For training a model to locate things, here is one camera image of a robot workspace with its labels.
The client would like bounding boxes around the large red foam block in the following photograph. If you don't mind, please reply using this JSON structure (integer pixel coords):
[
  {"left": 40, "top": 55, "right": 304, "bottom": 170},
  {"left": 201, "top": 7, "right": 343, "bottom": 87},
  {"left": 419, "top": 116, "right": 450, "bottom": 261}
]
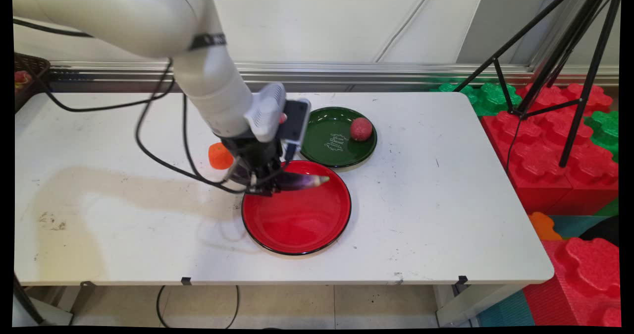
[{"left": 481, "top": 83, "right": 620, "bottom": 216}]

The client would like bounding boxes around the orange toy fruit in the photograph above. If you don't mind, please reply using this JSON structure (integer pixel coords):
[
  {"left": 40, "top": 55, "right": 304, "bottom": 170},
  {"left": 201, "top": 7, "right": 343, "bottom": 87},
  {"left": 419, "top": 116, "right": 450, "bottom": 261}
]
[{"left": 208, "top": 143, "right": 234, "bottom": 170}]

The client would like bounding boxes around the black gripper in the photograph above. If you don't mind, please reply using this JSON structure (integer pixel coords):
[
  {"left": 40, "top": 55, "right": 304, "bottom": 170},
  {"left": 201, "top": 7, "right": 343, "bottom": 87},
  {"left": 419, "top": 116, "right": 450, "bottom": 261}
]
[{"left": 220, "top": 132, "right": 284, "bottom": 197}]

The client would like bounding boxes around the purple toy eggplant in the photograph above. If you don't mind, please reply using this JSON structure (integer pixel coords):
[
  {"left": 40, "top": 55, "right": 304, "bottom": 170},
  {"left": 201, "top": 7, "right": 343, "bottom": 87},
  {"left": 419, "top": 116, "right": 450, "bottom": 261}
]
[{"left": 229, "top": 163, "right": 330, "bottom": 192}]

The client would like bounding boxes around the green round plate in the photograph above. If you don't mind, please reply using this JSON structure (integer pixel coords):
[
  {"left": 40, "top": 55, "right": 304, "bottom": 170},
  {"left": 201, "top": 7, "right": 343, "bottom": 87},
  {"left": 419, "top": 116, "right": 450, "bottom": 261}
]
[{"left": 299, "top": 107, "right": 378, "bottom": 169}]

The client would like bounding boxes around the black floor cable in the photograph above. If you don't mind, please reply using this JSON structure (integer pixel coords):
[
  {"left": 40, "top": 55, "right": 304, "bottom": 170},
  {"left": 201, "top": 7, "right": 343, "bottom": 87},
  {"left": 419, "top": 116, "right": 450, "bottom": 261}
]
[{"left": 156, "top": 285, "right": 240, "bottom": 329}]

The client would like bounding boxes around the metal wall rail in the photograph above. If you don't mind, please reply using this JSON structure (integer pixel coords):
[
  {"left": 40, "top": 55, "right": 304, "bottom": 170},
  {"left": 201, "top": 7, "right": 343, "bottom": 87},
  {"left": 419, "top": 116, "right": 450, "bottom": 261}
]
[{"left": 49, "top": 60, "right": 620, "bottom": 89}]

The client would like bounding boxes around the teal foam mat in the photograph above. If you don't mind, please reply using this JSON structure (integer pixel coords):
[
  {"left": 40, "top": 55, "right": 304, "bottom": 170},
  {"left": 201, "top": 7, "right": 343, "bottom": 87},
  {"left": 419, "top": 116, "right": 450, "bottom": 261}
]
[{"left": 476, "top": 289, "right": 536, "bottom": 328}]

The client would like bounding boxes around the red round plate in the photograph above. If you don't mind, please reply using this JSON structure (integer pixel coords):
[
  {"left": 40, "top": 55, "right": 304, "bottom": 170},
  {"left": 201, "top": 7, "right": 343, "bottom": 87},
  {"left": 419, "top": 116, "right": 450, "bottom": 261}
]
[{"left": 241, "top": 160, "right": 352, "bottom": 256}]

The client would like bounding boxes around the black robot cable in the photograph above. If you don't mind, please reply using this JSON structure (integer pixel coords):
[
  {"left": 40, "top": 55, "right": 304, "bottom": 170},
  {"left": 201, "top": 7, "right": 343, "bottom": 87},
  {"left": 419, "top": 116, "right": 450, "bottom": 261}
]
[
  {"left": 14, "top": 19, "right": 175, "bottom": 113},
  {"left": 135, "top": 60, "right": 293, "bottom": 195}
]

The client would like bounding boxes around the dark woven basket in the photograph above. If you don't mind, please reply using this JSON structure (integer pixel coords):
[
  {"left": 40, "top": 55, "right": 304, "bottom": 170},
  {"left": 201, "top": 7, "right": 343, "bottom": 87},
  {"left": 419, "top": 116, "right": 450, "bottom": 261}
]
[{"left": 14, "top": 53, "right": 52, "bottom": 113}]

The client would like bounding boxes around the white table leg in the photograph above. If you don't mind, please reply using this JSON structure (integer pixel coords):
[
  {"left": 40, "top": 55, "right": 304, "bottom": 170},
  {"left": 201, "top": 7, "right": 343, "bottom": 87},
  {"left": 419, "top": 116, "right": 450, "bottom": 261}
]
[{"left": 435, "top": 284, "right": 527, "bottom": 328}]

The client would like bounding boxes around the red toy ball fruit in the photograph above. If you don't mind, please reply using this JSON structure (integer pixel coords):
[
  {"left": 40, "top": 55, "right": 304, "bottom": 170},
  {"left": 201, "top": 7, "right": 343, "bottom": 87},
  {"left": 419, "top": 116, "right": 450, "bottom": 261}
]
[{"left": 350, "top": 117, "right": 373, "bottom": 142}]

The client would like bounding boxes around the orange foam block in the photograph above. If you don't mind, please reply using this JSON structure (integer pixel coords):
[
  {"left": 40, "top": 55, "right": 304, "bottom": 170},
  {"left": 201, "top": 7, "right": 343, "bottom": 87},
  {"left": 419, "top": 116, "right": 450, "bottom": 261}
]
[{"left": 527, "top": 212, "right": 564, "bottom": 241}]

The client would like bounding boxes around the black camera tripod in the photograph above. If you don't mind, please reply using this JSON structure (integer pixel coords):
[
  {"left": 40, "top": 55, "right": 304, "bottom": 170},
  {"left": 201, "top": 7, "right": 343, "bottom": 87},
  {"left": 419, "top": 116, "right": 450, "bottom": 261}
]
[{"left": 453, "top": 0, "right": 623, "bottom": 169}]

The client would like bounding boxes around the green foam block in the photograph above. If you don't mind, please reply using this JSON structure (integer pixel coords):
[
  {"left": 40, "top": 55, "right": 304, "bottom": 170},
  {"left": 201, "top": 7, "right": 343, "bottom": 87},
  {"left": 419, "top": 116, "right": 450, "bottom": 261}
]
[
  {"left": 430, "top": 81, "right": 523, "bottom": 117},
  {"left": 583, "top": 110, "right": 620, "bottom": 162}
]

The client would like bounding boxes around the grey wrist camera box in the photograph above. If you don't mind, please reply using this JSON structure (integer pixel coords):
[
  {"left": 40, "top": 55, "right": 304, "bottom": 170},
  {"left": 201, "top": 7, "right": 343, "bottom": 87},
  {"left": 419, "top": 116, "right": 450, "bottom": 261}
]
[{"left": 244, "top": 82, "right": 312, "bottom": 147}]

